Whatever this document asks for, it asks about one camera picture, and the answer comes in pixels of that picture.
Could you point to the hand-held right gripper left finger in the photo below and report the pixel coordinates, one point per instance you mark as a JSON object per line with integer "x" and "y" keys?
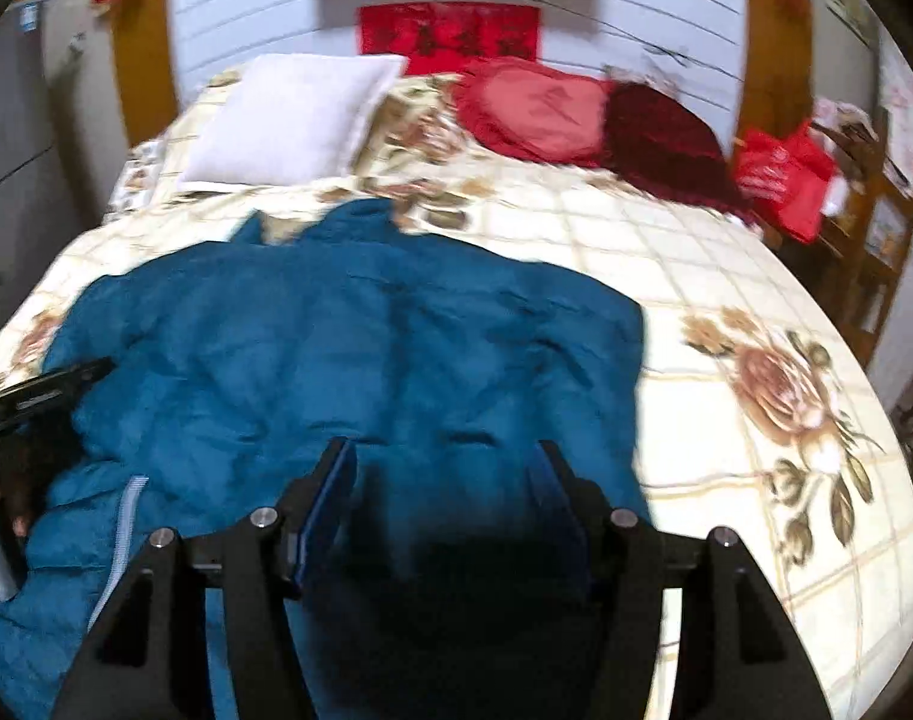
{"x": 329, "y": 487}

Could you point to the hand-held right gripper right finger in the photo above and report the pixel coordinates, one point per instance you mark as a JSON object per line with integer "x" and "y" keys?
{"x": 557, "y": 495}

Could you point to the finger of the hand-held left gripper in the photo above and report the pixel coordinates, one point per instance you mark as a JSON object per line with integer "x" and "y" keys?
{"x": 36, "y": 394}

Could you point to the blue puffer jacket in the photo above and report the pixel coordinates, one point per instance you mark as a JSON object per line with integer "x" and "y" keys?
{"x": 313, "y": 330}

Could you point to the grey refrigerator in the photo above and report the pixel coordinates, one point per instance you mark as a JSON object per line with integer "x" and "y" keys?
{"x": 13, "y": 165}

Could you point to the bed with checked floral sheet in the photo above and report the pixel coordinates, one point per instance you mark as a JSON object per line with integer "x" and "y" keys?
{"x": 726, "y": 255}

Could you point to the dark red pillow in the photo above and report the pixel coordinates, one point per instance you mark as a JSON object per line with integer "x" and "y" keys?
{"x": 666, "y": 139}

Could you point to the white pillow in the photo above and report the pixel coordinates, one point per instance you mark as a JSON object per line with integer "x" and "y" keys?
{"x": 291, "y": 116}

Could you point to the red heart-shaped pillow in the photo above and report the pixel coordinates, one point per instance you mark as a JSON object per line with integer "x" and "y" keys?
{"x": 539, "y": 109}

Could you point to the red shopping bag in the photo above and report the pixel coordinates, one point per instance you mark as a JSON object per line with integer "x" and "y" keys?
{"x": 782, "y": 176}

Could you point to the wooden chair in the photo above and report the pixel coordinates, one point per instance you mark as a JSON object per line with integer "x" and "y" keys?
{"x": 876, "y": 255}

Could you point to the red wall banner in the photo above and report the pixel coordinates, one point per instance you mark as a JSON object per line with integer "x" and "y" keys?
{"x": 449, "y": 34}

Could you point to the wall poster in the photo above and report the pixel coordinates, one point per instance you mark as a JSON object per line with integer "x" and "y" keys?
{"x": 850, "y": 7}

